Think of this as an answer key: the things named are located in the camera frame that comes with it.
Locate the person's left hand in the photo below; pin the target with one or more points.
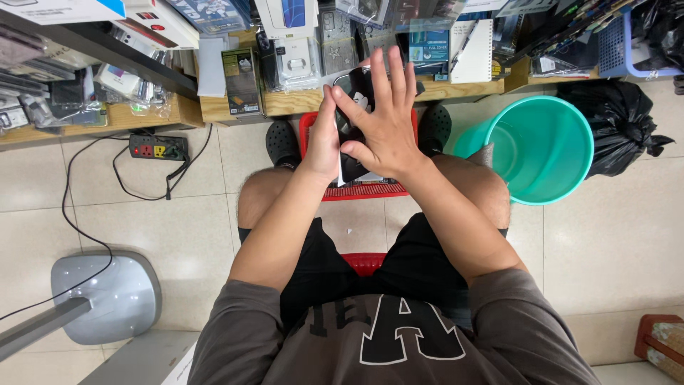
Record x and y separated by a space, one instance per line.
320 149

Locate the person's right hand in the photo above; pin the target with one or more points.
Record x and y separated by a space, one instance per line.
393 133

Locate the black phone with white print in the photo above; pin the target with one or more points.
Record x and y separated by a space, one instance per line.
350 166

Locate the black clog shoe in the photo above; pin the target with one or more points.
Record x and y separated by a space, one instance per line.
282 143
435 128

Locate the wooden shelf with phone accessories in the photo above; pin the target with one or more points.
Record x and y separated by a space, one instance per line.
299 101

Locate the red plastic stool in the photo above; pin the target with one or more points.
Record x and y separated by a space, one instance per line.
363 191

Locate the clear phone case packet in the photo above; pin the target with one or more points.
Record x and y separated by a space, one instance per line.
296 64

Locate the blue product box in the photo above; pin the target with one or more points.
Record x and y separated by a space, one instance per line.
428 51

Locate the silver star phone case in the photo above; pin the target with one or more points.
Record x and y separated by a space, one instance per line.
337 45

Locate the black and green product box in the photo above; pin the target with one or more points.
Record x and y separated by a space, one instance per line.
241 80

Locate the white spiral notebook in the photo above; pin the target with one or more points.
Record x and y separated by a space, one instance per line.
473 53

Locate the red plastic seat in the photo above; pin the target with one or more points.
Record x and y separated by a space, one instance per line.
364 263

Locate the black shorts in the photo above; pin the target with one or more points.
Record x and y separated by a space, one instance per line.
417 262

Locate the teal plastic bucket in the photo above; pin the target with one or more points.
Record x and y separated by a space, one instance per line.
539 155

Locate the dark green power strip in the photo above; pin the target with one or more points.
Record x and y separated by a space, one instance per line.
157 147

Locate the grey printed shirt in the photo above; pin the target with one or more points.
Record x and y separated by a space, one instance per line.
384 342

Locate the black garbage bag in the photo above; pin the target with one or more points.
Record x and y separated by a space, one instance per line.
614 123

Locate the blue plastic basket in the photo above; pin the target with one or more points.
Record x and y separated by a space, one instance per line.
620 48

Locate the grey fan base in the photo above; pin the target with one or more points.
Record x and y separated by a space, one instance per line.
115 299

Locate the black shelf with case packets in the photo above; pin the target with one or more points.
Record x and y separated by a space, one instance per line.
64 69

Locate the grey flat box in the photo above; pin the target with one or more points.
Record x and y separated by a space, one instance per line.
139 358

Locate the shiny black plastic bag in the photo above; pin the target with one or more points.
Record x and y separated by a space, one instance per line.
662 26

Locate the grey fan pole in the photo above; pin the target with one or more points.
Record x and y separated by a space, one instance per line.
37 326

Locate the brown wooden woven stool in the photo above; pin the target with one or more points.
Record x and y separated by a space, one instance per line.
662 345

